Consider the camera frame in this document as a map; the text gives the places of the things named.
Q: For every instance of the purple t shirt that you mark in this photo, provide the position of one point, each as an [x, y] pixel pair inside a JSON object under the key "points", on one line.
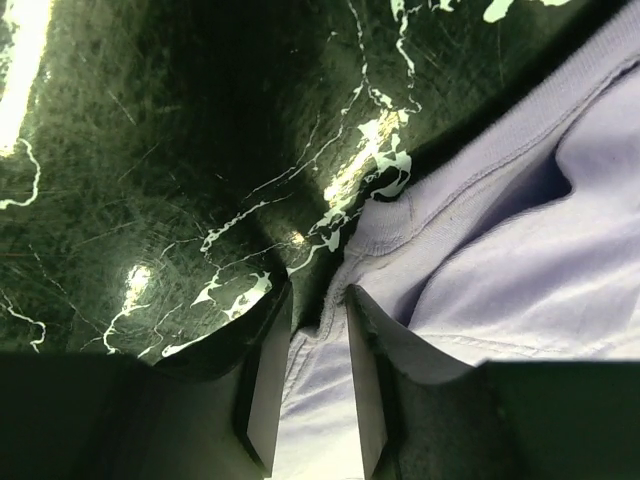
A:
{"points": [[524, 246]]}

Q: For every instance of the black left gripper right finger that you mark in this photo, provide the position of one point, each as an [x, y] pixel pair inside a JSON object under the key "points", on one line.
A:
{"points": [[422, 414]]}

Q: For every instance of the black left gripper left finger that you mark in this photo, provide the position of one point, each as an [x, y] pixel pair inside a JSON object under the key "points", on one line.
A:
{"points": [[210, 411]]}

